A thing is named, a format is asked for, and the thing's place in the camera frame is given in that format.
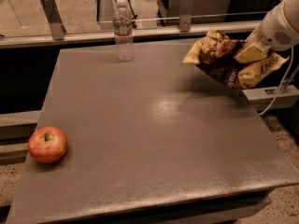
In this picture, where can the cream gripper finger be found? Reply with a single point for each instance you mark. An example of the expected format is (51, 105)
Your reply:
(252, 52)

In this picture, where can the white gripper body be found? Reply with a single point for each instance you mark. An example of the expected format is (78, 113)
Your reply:
(271, 30)

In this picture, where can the brown chip bag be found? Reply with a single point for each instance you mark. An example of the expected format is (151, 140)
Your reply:
(215, 54)

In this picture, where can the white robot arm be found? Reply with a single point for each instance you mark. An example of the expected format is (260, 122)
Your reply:
(278, 31)

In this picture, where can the clear plastic water bottle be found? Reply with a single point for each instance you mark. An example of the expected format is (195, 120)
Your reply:
(123, 31)

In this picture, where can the grey side ledge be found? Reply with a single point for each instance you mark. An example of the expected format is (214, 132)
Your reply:
(262, 97)

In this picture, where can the red apple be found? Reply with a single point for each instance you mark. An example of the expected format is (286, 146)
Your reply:
(47, 144)

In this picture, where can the right metal rail bracket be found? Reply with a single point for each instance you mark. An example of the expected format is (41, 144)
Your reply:
(185, 15)

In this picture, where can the metal rail bracket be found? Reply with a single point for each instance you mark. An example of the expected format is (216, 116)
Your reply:
(185, 15)
(54, 19)

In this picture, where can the left metal rail bracket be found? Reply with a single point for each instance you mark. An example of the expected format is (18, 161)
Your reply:
(54, 19)

